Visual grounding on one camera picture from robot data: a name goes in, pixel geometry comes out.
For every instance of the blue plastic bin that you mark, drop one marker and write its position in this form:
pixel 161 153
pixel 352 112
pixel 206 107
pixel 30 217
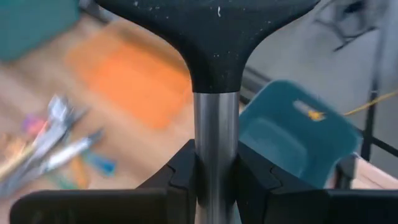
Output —
pixel 280 140

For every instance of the green plastic bin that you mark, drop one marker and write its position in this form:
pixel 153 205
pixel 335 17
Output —
pixel 34 28

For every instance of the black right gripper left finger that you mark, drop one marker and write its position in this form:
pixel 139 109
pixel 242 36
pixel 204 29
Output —
pixel 161 205

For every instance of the orange plastic tray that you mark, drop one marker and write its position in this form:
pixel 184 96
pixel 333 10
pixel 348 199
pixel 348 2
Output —
pixel 133 81

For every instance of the steel table knife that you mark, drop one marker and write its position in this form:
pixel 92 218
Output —
pixel 46 140

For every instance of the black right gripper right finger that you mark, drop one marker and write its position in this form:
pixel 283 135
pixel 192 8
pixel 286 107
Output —
pixel 280 205

